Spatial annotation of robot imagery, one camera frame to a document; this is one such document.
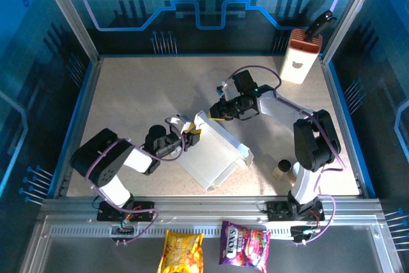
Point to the white cardboard paper box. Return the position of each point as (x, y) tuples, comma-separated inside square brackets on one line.
[(211, 154)]

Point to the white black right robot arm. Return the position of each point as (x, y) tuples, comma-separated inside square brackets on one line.
[(278, 103)]

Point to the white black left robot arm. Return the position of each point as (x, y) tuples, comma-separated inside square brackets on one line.
[(108, 158)]

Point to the cream knife block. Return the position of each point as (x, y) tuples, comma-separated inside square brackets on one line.
[(297, 62)]

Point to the silver topped drink can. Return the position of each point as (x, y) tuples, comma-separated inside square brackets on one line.
[(292, 175)]

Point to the yellow snack bag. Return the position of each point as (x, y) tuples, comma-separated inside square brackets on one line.
[(182, 250)]

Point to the purple candy bag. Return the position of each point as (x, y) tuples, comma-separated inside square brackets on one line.
[(244, 244)]

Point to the grey metal shelf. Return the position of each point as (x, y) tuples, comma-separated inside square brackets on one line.
[(80, 254)]

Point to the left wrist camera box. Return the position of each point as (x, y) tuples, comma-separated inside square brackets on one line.
[(179, 122)]

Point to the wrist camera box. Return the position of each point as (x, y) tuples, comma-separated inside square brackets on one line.
[(179, 122), (223, 89)]

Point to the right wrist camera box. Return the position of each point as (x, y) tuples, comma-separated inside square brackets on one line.
[(223, 89)]

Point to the aluminium mounting rail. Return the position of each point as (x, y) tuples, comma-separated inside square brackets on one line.
[(207, 204)]

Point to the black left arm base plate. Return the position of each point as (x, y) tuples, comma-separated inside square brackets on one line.
[(143, 210)]

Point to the aluminium side rail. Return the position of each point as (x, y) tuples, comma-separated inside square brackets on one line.
[(329, 74), (94, 74)]

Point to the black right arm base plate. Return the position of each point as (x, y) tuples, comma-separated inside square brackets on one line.
[(278, 210)]

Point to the aluminium frame post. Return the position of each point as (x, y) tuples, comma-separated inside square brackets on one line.
[(350, 14), (73, 17)]

